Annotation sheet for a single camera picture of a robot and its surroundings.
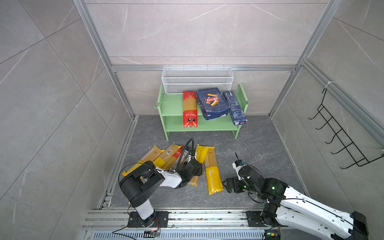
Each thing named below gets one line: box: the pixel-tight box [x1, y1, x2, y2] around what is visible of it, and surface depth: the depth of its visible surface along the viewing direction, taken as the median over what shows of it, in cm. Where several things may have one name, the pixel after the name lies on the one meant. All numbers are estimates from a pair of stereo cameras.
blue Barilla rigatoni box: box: [196, 87, 230, 121], surface depth 83 cm
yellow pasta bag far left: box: [122, 145, 165, 176], surface depth 97 cm
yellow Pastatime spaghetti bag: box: [204, 146, 225, 195], surface depth 90 cm
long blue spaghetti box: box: [222, 90, 248, 126], surface depth 83 cm
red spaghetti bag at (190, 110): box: [183, 91, 199, 128], surface depth 86 cm
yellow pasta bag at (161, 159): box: [153, 143, 182, 169], surface depth 95 cm
